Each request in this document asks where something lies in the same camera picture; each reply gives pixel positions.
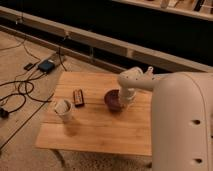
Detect black plug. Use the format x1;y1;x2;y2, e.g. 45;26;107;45
0;107;9;119

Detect dark red ceramic bowl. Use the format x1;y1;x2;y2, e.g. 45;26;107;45
104;89;122;112

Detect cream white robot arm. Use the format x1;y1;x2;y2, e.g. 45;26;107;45
117;67;213;171

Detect small black device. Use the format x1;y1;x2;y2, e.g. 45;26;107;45
24;63;36;71

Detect wooden table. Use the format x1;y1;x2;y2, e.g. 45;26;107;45
36;72;151;156

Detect small dark brown box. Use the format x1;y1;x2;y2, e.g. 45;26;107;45
73;89;84;107

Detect black coiled cable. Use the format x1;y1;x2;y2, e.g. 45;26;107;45
0;71;55;114

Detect black power adapter box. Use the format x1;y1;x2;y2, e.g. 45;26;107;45
38;60;55;73

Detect white paper cup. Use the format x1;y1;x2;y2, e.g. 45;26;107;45
54;99;72;123

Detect metal table leg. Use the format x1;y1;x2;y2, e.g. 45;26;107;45
51;149;66;168

